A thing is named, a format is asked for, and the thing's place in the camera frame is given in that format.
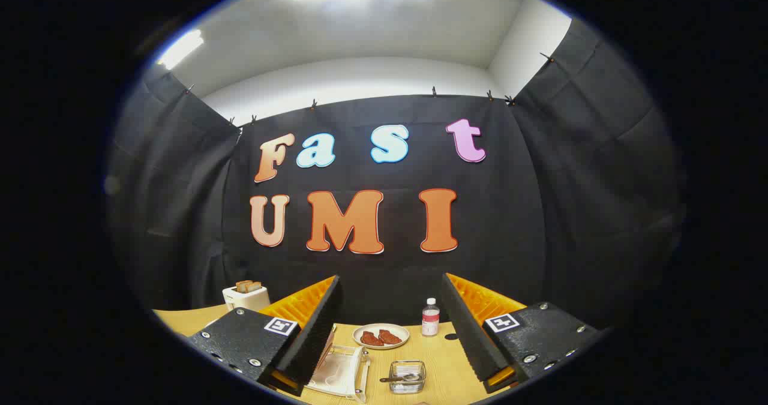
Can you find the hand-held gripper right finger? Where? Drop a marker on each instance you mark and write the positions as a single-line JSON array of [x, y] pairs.
[[471, 333]]

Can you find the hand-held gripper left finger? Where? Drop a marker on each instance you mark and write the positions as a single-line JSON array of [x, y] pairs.
[[312, 333]]

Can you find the beige plate with meat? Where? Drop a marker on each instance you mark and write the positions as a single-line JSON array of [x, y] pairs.
[[360, 340]]

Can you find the clear red-labelled water bottle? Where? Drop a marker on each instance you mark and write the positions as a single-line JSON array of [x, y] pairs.
[[430, 321]]

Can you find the red meat slice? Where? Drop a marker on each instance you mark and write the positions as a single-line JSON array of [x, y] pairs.
[[371, 338], [391, 336]]

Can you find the toasted bread slice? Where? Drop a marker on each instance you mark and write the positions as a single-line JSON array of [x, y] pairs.
[[242, 286], [256, 286]]

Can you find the cream toaster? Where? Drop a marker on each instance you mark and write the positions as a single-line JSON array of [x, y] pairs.
[[246, 300]]

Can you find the black backdrop cloth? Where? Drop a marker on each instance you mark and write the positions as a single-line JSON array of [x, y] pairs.
[[540, 213]]

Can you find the row of black cloth clips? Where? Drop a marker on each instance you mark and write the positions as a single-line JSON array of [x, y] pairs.
[[313, 104]]

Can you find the long ceiling light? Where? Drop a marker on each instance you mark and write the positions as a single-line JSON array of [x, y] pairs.
[[181, 48]]

